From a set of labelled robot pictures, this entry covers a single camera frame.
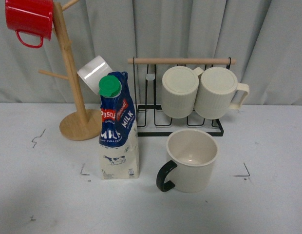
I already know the blue white milk carton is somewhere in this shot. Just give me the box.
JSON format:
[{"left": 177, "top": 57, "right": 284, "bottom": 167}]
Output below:
[{"left": 99, "top": 72, "right": 140, "bottom": 180}]

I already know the cream mug black handle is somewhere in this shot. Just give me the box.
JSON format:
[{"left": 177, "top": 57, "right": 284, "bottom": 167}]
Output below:
[{"left": 156, "top": 129, "right": 219, "bottom": 193}]

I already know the cream ribbed mug left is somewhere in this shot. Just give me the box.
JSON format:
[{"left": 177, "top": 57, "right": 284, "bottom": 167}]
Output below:
[{"left": 161, "top": 66, "right": 204, "bottom": 118}]

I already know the cream ribbed mug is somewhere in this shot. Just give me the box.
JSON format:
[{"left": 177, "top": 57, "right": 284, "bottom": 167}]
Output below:
[
  {"left": 161, "top": 66, "right": 204, "bottom": 118},
  {"left": 194, "top": 67, "right": 250, "bottom": 120}
]

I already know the wooden mug tree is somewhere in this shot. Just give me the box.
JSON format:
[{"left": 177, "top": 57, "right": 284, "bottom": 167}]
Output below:
[{"left": 38, "top": 0, "right": 102, "bottom": 141}]

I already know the cream ribbed mug right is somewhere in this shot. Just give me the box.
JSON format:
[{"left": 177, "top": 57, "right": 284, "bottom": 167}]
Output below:
[{"left": 194, "top": 67, "right": 250, "bottom": 120}]

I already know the white enamel mug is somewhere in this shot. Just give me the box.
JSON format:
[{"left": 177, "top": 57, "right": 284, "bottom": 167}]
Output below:
[{"left": 77, "top": 56, "right": 113, "bottom": 95}]

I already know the red enamel mug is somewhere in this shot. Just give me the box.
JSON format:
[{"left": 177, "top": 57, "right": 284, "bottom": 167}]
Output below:
[{"left": 5, "top": 0, "right": 54, "bottom": 49}]

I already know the black wire mug rack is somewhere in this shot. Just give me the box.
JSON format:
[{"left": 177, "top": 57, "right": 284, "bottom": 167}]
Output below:
[{"left": 127, "top": 57, "right": 237, "bottom": 137}]

